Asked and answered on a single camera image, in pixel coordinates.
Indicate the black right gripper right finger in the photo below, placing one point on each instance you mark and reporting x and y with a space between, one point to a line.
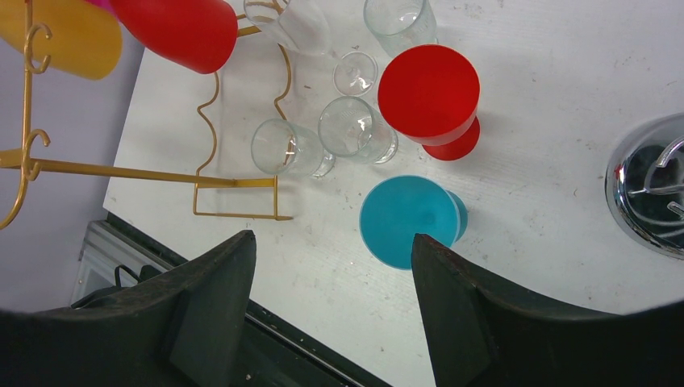
484 330

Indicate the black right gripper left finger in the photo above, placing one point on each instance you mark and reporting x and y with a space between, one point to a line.
179 328

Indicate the cyan plastic wine glass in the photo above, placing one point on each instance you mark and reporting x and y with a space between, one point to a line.
399 208

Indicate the clear glass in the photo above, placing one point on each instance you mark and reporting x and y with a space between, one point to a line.
279 147
400 25
352 129

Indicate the gold wire glass rack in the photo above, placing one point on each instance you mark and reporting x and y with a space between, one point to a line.
18 30

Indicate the red plastic wine glass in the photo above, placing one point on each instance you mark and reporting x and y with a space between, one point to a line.
430 94
198 35

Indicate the orange plastic wine glass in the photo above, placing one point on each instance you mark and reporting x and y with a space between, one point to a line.
86 39

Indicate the clear champagne flute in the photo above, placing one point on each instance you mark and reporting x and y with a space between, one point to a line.
300 26

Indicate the chrome round glass rack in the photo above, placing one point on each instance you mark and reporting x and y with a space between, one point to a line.
644 185

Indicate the magenta plastic wine glass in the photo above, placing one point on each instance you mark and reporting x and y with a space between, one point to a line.
103 4

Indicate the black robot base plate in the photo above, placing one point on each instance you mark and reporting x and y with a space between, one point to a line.
272 351

